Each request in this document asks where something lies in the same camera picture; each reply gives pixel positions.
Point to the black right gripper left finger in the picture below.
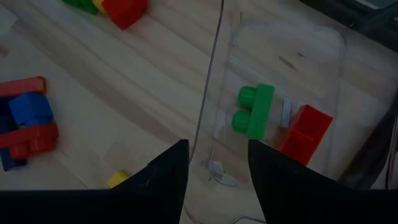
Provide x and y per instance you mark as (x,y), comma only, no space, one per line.
(155,193)

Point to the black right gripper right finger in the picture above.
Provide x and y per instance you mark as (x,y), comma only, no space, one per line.
(295,199)

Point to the yellow long bar block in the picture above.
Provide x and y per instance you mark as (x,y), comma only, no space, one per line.
(117,179)

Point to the red toy block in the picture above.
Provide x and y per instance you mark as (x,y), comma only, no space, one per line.
(311,124)
(124,12)
(31,137)

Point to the green toy block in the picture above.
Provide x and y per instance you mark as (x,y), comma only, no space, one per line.
(84,4)
(261,109)

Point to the blue toy block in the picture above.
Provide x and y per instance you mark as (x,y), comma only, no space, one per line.
(31,107)
(3,118)

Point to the clear plastic bin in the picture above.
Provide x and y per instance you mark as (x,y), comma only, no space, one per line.
(280,62)

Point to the yellow toy block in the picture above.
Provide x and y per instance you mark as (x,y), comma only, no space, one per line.
(99,4)

